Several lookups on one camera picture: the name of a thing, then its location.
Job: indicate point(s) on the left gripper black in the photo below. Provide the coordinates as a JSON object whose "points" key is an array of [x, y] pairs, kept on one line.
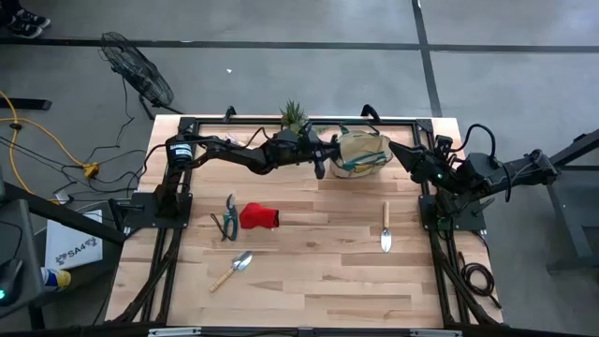
{"points": [[299, 147]]}

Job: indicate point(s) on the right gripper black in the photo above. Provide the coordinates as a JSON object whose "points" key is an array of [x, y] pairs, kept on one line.
{"points": [[437, 171]]}

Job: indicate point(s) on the beige green gardening bag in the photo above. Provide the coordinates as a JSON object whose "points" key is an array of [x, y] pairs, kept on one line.
{"points": [[360, 154]]}

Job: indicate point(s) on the red gardening glove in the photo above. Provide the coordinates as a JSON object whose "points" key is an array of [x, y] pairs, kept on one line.
{"points": [[257, 216]]}

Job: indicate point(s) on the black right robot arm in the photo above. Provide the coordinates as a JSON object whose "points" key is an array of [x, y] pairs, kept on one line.
{"points": [[519, 171]]}

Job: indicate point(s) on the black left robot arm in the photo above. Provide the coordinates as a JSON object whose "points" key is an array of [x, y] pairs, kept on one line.
{"points": [[234, 156]]}

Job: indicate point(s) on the potted succulent plant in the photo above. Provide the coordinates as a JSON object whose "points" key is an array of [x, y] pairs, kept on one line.
{"points": [[294, 114]]}

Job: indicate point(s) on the black table clamp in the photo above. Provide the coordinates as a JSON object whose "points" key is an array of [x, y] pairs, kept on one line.
{"points": [[229, 113], [370, 111]]}

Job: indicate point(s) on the black metal side stand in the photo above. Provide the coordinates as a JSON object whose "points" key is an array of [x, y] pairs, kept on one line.
{"points": [[585, 142]]}

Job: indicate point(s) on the black floor fan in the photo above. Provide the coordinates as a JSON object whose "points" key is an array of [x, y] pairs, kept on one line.
{"points": [[140, 75]]}

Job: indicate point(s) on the white printed box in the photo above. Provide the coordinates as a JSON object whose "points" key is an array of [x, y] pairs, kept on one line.
{"points": [[70, 234]]}

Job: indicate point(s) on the black diagonal stand beam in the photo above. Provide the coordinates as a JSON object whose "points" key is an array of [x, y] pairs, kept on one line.
{"points": [[56, 213]]}

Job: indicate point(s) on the white blue yellow bottle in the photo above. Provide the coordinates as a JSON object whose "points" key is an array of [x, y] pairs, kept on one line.
{"points": [[58, 279]]}

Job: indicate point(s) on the black floor bar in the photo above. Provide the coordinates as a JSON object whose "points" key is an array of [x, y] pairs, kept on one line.
{"points": [[23, 104]]}

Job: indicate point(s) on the person's black sneaker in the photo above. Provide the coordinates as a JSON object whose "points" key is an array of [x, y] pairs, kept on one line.
{"points": [[35, 19], [25, 31]]}

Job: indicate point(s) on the dark grey desk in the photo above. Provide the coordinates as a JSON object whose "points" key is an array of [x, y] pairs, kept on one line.
{"points": [[14, 229]]}

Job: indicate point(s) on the black computer mouse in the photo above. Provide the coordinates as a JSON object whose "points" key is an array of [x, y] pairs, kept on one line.
{"points": [[10, 281]]}

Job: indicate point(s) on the black metal table frame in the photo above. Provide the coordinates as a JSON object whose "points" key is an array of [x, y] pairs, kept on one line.
{"points": [[215, 122]]}

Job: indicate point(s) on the silver bracket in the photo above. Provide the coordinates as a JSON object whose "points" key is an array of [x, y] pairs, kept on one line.
{"points": [[435, 333], [173, 332]]}

